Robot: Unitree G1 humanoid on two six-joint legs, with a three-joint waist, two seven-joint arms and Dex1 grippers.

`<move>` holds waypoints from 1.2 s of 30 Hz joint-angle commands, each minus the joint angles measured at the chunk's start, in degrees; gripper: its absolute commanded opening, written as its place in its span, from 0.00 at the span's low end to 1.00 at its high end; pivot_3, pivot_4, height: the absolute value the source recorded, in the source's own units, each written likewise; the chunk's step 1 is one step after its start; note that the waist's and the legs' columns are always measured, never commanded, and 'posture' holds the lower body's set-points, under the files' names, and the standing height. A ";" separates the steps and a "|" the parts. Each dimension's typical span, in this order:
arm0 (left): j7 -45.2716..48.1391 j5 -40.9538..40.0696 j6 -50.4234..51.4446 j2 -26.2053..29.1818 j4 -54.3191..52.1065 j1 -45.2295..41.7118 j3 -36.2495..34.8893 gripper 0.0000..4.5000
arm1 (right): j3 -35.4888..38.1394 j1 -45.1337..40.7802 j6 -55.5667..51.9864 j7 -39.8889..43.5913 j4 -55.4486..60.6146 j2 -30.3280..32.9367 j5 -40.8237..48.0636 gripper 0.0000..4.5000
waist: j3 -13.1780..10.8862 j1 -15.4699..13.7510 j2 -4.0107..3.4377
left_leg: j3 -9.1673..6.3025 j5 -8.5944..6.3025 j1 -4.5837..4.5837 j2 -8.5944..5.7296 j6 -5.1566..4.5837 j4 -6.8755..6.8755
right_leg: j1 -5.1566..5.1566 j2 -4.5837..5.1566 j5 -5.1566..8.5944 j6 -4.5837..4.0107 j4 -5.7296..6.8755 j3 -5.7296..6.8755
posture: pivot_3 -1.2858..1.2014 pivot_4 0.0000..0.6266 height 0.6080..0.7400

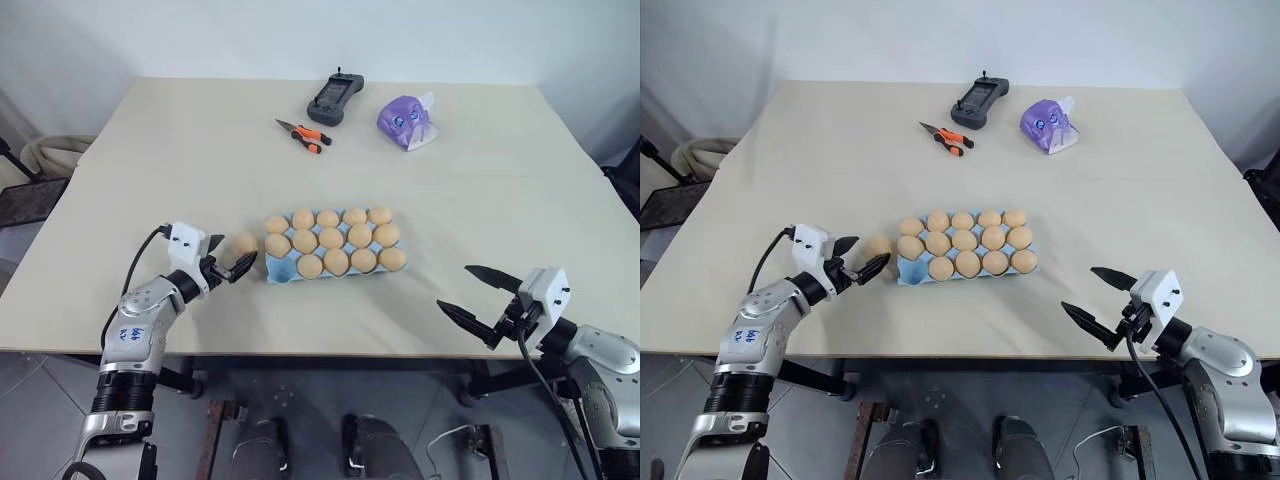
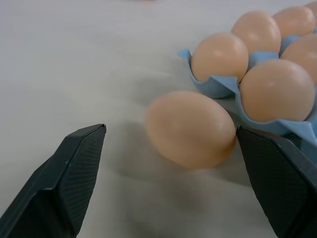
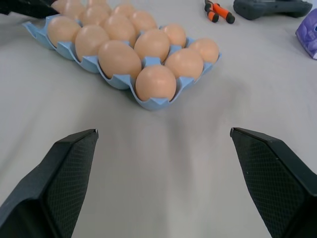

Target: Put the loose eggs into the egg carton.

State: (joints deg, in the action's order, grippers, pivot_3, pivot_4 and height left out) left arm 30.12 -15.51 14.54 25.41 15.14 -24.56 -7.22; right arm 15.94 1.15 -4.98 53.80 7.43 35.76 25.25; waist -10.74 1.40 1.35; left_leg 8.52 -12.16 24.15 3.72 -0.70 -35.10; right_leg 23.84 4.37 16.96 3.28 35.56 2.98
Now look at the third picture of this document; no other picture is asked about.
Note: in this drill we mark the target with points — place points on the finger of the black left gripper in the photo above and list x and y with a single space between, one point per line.
29 7

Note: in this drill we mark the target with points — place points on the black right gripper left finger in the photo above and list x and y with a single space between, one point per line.
37 198

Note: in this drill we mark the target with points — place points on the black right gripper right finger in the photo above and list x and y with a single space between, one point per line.
280 188

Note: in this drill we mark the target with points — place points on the brown egg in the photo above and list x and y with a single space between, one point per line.
59 4
152 44
73 10
119 59
155 83
91 41
95 15
184 63
143 21
119 27
99 2
123 10
63 29
205 49
175 33

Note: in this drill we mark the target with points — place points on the light blue egg tray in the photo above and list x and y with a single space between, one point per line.
121 81

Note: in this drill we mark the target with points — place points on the purple tissue pack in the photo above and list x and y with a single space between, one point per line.
309 34

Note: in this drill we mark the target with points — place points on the dark grey plastic device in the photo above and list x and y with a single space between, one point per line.
270 8

